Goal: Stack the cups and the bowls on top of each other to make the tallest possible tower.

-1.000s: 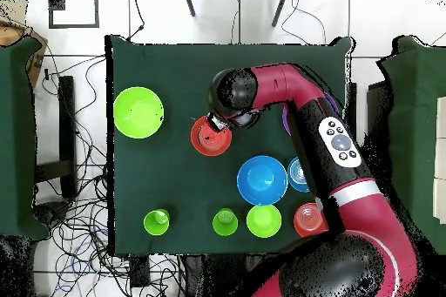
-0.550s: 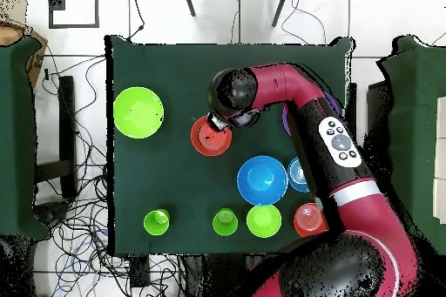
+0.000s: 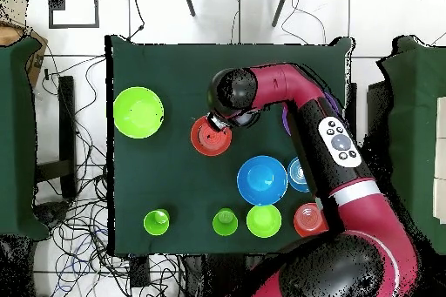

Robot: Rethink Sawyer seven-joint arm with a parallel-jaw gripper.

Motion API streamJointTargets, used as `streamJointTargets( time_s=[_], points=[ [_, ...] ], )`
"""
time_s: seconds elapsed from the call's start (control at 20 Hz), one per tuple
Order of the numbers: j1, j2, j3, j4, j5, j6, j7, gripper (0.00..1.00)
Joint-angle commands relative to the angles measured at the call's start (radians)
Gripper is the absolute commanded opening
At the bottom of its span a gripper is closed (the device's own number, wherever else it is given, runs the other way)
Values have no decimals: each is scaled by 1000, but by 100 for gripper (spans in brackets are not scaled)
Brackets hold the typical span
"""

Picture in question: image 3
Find orange bowl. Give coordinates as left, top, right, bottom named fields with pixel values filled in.
left=293, top=202, right=329, bottom=240
left=190, top=115, right=233, bottom=158

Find large blue bowl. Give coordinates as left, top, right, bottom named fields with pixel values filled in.
left=236, top=154, right=289, bottom=206

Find purple bowl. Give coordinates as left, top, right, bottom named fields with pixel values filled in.
left=281, top=91, right=341, bottom=137

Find small blue bowl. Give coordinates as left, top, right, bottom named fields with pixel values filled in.
left=287, top=156, right=311, bottom=193

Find small light green bowl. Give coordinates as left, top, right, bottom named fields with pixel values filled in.
left=246, top=204, right=282, bottom=240

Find large green bowl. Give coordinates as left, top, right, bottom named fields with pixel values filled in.
left=112, top=86, right=165, bottom=140

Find dark green tablecloth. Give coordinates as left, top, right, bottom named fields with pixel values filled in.
left=105, top=34, right=354, bottom=256

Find green stepped cup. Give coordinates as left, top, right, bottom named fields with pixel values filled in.
left=143, top=208, right=171, bottom=237

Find black tripod leg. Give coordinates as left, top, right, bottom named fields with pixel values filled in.
left=271, top=0, right=294, bottom=29
left=180, top=0, right=197, bottom=18

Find black floor stand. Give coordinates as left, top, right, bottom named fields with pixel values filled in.
left=34, top=75, right=78, bottom=200

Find black box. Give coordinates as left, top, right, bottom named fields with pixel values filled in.
left=363, top=80, right=393, bottom=159

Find grey stand base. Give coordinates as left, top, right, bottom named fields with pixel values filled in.
left=32, top=200, right=71, bottom=229

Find green cloth side table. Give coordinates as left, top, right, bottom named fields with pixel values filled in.
left=0, top=37, right=51, bottom=241
left=375, top=35, right=446, bottom=263

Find brown cardboard box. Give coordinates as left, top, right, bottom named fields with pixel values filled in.
left=0, top=24, right=49, bottom=86

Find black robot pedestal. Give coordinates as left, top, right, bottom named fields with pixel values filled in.
left=180, top=253, right=267, bottom=297

